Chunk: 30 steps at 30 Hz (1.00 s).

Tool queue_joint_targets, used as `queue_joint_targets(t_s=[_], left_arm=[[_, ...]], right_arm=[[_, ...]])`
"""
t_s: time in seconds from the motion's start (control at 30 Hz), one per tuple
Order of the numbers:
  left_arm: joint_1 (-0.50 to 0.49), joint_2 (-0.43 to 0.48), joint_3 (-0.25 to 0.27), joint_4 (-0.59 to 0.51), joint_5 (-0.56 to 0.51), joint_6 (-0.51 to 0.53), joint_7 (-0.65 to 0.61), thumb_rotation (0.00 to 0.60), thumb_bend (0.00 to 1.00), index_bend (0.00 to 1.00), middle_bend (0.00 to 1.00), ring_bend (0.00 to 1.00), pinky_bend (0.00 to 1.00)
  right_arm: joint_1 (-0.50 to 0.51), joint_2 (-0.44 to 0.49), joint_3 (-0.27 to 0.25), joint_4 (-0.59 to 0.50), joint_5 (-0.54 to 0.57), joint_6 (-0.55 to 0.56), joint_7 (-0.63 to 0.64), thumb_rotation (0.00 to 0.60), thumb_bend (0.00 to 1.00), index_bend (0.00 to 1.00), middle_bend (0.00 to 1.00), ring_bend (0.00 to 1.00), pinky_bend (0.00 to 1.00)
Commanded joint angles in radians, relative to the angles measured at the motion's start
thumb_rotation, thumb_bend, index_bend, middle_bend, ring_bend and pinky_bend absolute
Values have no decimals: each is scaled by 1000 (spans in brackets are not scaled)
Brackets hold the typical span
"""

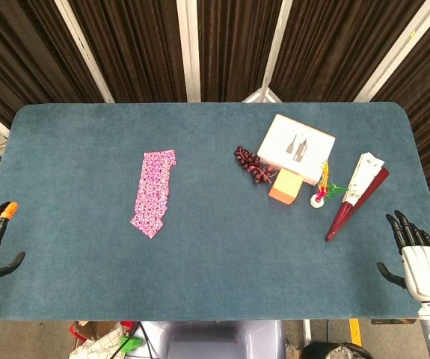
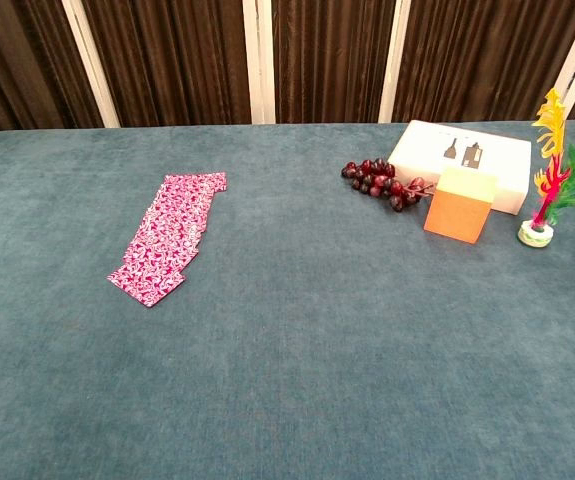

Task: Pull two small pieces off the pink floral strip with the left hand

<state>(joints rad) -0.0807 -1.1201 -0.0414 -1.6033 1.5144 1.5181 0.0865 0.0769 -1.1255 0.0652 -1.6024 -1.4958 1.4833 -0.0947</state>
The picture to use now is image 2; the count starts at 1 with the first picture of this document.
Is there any orange and yellow cube box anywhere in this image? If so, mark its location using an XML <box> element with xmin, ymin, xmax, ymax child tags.
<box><xmin>423</xmin><ymin>166</ymin><xmax>498</xmax><ymax>246</ymax></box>

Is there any teal table cloth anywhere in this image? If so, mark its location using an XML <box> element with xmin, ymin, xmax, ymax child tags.
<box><xmin>0</xmin><ymin>118</ymin><xmax>575</xmax><ymax>480</ymax></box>

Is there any white printed cardboard box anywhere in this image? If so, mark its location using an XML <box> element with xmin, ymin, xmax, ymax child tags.
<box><xmin>387</xmin><ymin>119</ymin><xmax>533</xmax><ymax>217</ymax></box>

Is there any pink patterned cloth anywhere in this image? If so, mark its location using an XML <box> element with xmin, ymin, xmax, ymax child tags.
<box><xmin>120</xmin><ymin>171</ymin><xmax>229</xmax><ymax>277</ymax></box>

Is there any dark red grape bunch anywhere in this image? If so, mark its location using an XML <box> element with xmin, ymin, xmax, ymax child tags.
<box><xmin>340</xmin><ymin>157</ymin><xmax>436</xmax><ymax>213</ymax></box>

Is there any colourful feather shuttlecock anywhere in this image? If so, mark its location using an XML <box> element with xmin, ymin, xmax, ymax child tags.
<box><xmin>516</xmin><ymin>88</ymin><xmax>575</xmax><ymax>249</ymax></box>

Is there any brown pleated curtain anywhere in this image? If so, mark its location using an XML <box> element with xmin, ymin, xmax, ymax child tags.
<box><xmin>0</xmin><ymin>0</ymin><xmax>575</xmax><ymax>134</ymax></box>

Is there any small pink patterned pouch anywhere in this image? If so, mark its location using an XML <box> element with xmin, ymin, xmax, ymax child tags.
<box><xmin>107</xmin><ymin>262</ymin><xmax>188</xmax><ymax>308</ymax></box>

